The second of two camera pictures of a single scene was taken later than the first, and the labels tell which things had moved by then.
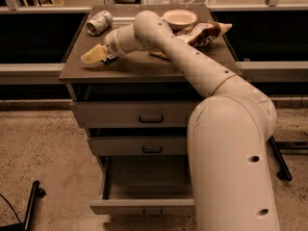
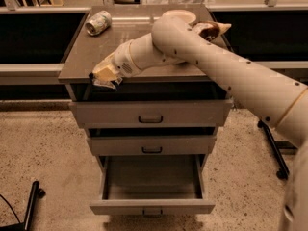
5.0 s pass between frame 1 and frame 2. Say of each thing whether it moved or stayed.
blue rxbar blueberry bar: moved
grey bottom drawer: stayed
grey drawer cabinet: stayed
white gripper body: moved
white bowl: stayed
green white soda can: stayed
